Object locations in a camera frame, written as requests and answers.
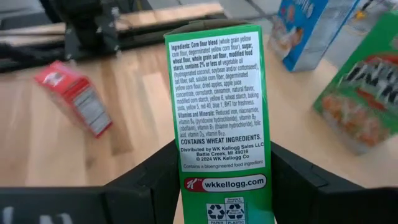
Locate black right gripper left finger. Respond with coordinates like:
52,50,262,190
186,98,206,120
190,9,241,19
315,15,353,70
0,139,181,224

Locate black metal table frame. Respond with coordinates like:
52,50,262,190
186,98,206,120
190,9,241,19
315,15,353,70
0,0,224,72

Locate blue Rice Krispies cereal box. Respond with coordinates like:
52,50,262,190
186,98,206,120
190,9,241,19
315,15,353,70
269,0,361,73

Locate red Froot Loops cereal box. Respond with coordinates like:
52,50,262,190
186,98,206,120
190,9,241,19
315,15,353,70
33,60,113,138

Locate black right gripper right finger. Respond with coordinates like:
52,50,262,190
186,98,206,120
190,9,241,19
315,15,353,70
270,141,398,224

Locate green Apple Jacks cereal box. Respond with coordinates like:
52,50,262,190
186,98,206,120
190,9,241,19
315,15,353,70
164,19,276,224
312,11,398,156

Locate yellow extension cable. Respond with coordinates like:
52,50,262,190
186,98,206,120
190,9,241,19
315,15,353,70
354,8,368,21

